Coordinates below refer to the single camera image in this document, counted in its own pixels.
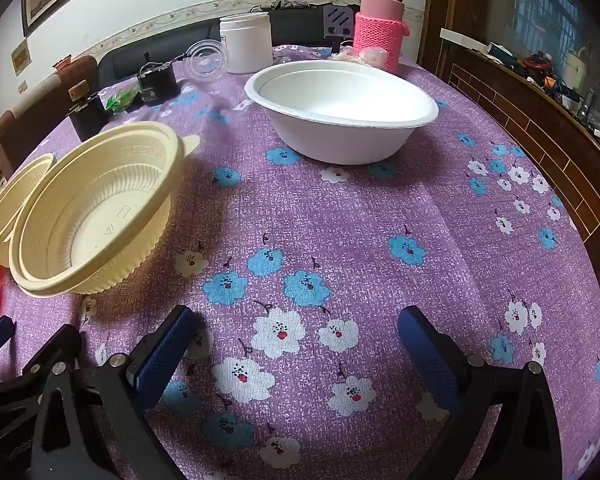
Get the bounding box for brown armchair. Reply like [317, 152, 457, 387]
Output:
[0, 55, 99, 181]

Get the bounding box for purple floral tablecloth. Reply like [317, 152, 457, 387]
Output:
[0, 42, 600, 480]

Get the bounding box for beige plastic lid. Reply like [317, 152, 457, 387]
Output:
[0, 153, 57, 266]

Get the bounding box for black leather sofa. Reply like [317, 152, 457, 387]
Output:
[97, 7, 363, 80]

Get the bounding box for cream plastic bowl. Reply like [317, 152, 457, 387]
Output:
[9, 121, 201, 299]

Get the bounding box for white plastic jar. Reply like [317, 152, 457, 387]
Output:
[219, 12, 272, 75]

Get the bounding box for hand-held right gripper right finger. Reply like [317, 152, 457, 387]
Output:
[398, 305, 564, 480]

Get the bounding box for dark clothes on sofa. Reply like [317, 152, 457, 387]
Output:
[259, 0, 323, 11]

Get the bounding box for green wrapper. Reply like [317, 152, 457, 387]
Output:
[103, 87, 141, 112]

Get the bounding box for wooden brick-pattern counter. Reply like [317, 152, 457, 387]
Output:
[439, 30, 600, 281]

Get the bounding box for pink knit-sleeved thermos bottle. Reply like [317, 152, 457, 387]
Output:
[352, 0, 411, 73]

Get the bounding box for pile of tools and cables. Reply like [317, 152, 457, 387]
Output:
[490, 42, 600, 147]

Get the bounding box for bread in plastic bag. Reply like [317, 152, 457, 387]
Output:
[336, 46, 390, 69]

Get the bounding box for black cylindrical device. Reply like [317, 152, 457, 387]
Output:
[137, 52, 180, 109]

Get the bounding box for black bottle with cork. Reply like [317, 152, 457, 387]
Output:
[67, 80, 112, 142]

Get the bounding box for yellow wall plaque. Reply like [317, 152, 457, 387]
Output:
[11, 42, 32, 75]

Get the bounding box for white flat box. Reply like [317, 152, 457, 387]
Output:
[440, 27, 492, 54]

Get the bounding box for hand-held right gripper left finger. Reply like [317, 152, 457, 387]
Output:
[30, 305, 197, 480]

